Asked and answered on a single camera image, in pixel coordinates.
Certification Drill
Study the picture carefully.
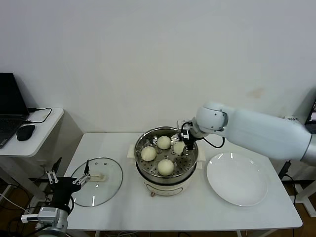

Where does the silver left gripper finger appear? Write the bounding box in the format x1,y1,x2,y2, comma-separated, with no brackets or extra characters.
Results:
46,157,63,184
73,159,91,186

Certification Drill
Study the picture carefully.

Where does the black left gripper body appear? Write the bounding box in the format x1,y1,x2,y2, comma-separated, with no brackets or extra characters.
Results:
50,176,81,206

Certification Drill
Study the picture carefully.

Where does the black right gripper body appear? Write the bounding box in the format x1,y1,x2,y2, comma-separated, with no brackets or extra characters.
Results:
185,134,196,151

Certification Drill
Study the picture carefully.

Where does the round glass pot lid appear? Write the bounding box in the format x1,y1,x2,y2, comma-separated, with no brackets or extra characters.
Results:
68,157,123,207

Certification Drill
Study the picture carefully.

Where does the stainless steel steamer pot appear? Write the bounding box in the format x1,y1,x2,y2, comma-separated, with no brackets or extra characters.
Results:
134,126,199,179

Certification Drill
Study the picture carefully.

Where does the white side table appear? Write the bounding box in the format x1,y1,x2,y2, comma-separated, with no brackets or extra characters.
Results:
0,108,83,203
281,158,316,218

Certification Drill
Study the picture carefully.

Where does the black computer mouse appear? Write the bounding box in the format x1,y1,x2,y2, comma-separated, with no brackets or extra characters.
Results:
16,124,36,142

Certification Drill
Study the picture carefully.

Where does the white round plate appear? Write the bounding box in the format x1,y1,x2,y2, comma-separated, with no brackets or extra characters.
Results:
206,152,268,207

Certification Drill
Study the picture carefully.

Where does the black open laptop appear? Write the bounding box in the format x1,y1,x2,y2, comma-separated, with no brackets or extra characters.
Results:
0,72,30,150

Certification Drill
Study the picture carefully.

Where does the black power adapter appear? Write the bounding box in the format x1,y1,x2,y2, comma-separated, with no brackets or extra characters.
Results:
277,160,292,180

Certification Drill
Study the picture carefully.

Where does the dark laptop with lit screen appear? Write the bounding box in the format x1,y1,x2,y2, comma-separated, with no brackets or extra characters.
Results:
305,98,316,135

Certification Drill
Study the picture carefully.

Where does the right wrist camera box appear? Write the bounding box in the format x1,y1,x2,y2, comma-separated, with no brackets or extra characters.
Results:
177,118,194,141

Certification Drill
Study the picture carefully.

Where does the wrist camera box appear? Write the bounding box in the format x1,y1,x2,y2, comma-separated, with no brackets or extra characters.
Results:
177,118,194,141
21,206,60,223

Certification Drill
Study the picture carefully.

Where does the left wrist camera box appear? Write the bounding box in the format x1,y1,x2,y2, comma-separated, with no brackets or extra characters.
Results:
21,206,60,223

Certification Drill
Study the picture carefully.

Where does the white floor cable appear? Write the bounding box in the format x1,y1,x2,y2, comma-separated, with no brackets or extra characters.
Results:
0,193,38,219

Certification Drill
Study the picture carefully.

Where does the black laptop cable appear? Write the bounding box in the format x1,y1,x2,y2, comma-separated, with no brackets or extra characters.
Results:
24,107,53,124

